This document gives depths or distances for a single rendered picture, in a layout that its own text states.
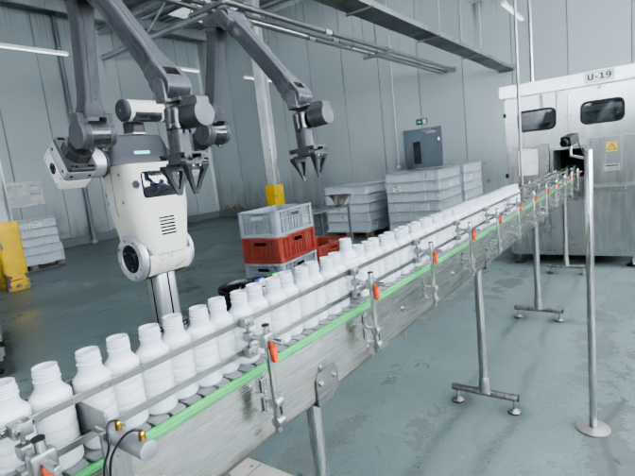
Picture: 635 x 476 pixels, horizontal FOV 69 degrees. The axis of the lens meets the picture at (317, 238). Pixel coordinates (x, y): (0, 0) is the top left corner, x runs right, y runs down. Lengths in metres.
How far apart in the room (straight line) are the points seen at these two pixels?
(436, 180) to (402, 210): 0.80
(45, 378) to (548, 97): 5.59
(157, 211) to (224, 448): 0.85
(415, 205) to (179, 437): 7.37
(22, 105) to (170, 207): 12.51
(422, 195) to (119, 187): 6.78
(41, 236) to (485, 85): 10.12
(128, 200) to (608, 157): 5.07
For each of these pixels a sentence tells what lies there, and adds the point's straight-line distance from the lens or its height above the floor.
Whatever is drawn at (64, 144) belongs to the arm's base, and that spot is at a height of 1.57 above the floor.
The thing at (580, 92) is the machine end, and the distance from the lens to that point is 5.86.
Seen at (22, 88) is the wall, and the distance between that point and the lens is 14.17.
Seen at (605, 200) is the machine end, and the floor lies 0.73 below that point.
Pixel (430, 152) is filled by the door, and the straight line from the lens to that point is 12.16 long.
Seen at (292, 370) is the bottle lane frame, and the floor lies 0.94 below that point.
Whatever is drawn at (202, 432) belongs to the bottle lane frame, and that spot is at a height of 0.94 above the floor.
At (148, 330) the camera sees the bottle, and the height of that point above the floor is 1.16.
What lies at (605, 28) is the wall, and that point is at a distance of 11.53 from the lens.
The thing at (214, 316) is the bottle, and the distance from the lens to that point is 1.02.
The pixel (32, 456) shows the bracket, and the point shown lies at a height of 1.09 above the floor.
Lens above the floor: 1.42
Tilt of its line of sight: 9 degrees down
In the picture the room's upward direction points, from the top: 6 degrees counter-clockwise
